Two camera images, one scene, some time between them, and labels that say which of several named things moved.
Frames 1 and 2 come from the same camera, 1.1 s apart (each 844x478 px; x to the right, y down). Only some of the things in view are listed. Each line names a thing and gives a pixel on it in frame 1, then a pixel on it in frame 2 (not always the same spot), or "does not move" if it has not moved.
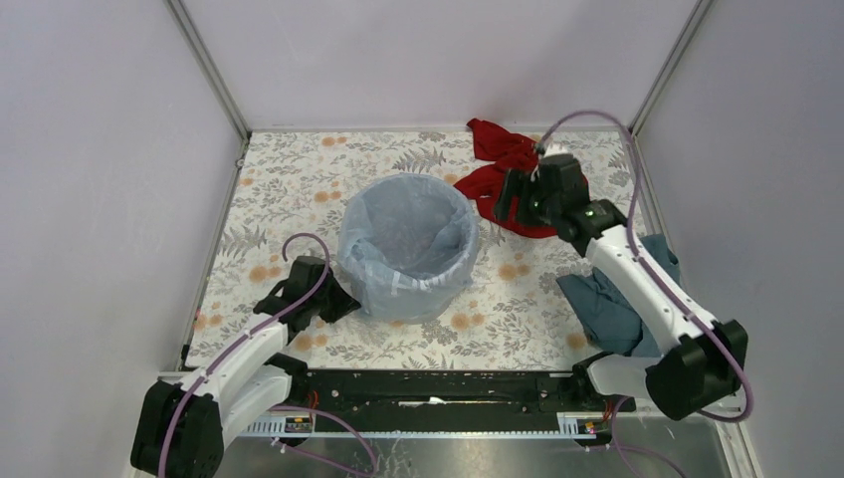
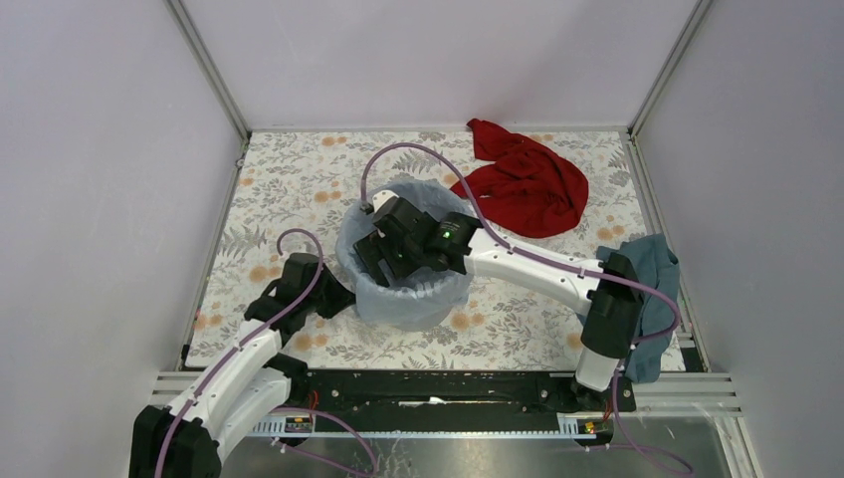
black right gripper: (518, 183) → (372, 249)
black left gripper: (344, 303) does not move
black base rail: (308, 393) does not move
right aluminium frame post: (681, 41) does not move
